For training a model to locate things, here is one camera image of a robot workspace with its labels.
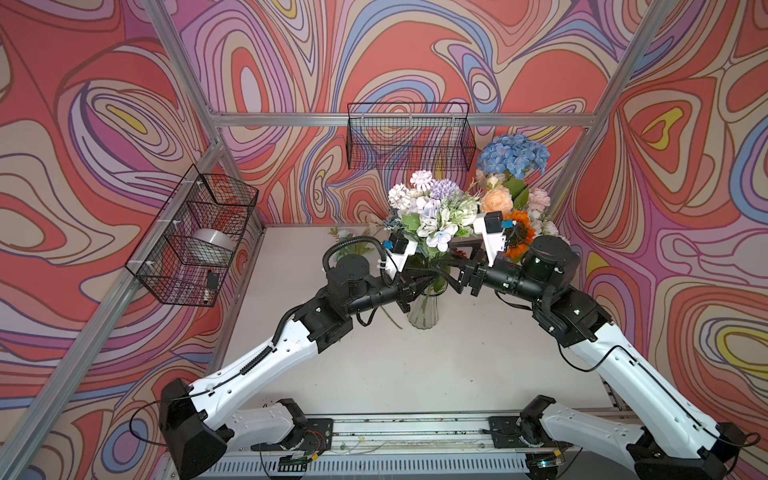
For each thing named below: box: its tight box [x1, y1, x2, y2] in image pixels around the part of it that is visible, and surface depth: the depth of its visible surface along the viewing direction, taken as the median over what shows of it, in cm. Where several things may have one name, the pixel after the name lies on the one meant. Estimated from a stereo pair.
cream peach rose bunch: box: [481, 185, 514, 215], surface depth 72 cm
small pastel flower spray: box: [385, 170, 479, 252], surface depth 50 cm
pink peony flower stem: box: [528, 188, 551, 211], surface depth 85 cm
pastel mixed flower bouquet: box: [530, 209, 559, 237], surface depth 82 cm
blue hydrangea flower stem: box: [477, 134, 550, 179], surface depth 76 cm
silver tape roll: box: [183, 228, 235, 264], surface depth 74 cm
